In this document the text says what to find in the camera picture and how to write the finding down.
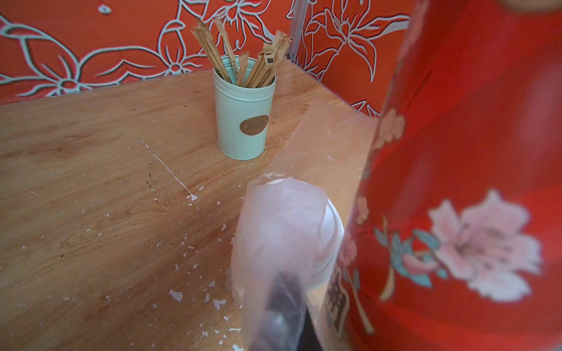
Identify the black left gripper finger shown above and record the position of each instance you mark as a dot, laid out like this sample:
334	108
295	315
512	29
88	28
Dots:
286	324

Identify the clear plastic carrier bag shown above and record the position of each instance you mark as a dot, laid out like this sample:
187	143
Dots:
328	149

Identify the red milk tea cup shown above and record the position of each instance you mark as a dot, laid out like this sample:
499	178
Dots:
300	231
454	242

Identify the mint green tin canister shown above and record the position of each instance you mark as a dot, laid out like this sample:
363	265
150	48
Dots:
242	117

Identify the wooden stir sticks bundle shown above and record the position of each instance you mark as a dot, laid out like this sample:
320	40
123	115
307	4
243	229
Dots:
241	70

